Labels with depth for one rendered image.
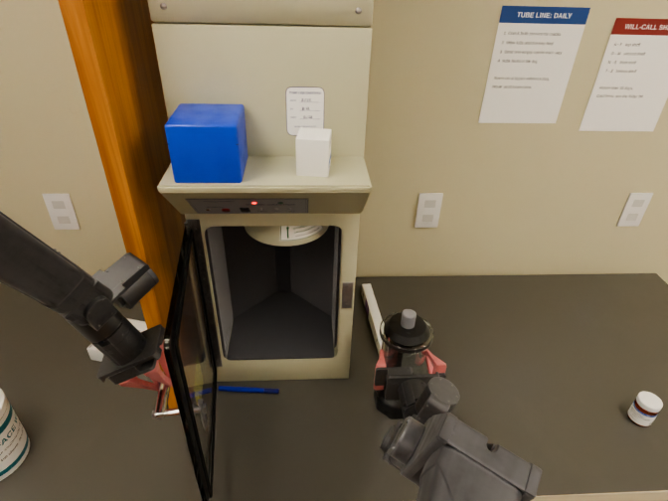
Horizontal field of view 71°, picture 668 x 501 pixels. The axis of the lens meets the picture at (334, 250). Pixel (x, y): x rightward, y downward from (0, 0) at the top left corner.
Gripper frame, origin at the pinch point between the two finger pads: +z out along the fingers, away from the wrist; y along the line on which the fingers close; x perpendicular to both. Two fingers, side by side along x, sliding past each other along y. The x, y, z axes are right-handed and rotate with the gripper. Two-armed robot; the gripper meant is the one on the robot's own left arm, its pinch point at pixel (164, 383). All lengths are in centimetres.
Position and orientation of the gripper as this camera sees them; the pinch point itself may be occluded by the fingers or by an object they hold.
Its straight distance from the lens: 84.8
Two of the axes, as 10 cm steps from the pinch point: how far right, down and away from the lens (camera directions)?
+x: 1.5, 5.7, -8.1
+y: -9.1, 3.9, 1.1
